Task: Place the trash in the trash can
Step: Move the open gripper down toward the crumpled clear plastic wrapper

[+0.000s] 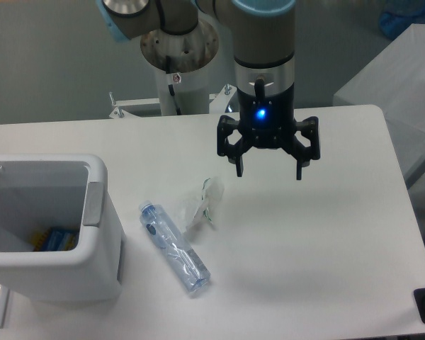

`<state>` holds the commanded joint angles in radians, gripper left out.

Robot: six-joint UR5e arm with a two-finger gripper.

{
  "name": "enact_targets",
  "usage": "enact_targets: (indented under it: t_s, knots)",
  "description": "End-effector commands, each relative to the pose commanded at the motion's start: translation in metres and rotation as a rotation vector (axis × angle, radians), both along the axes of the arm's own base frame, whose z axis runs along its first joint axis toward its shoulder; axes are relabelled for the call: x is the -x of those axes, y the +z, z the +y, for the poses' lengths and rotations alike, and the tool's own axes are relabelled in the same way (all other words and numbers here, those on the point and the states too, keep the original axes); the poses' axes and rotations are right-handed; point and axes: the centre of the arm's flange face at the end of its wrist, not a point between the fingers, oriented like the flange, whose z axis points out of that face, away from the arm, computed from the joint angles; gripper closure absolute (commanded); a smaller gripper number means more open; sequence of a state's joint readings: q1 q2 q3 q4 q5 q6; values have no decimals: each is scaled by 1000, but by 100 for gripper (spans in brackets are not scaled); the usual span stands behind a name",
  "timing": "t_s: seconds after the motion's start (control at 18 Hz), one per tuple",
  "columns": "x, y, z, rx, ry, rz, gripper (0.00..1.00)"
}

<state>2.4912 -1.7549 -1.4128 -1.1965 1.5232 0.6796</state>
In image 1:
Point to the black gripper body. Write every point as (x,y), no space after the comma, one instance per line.
(267,122)

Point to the clear plastic wrapper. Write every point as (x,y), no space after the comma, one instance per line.
(198,207)

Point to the clear plastic water bottle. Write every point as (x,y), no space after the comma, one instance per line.
(176,249)

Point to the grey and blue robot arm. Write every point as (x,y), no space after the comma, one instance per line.
(263,37)

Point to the blue and yellow trash package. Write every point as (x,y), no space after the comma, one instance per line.
(55,239)

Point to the white trash can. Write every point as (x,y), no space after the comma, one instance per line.
(40,191)

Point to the white covered box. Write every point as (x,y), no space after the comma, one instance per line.
(394,81)

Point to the blue bag in background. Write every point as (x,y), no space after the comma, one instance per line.
(397,16)

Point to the white metal base bracket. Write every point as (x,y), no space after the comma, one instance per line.
(223,102)

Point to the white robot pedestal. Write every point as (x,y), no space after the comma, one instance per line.
(180,64)

